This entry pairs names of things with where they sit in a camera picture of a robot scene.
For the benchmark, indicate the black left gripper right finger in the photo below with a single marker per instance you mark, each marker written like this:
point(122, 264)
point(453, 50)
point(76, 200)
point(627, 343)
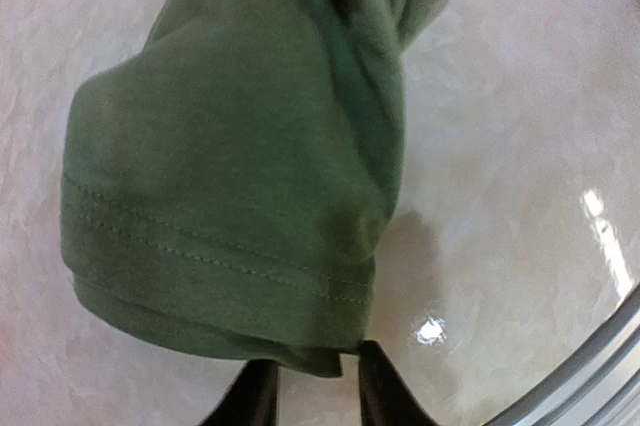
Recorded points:
point(385, 400)

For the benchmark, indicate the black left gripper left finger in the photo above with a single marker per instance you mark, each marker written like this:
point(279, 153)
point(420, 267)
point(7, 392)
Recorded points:
point(251, 400)

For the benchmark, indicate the green sleeveless shirt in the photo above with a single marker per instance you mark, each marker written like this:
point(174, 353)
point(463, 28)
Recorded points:
point(223, 191)

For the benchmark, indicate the aluminium front rail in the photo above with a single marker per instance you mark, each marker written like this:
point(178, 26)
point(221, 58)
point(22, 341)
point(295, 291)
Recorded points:
point(597, 385)

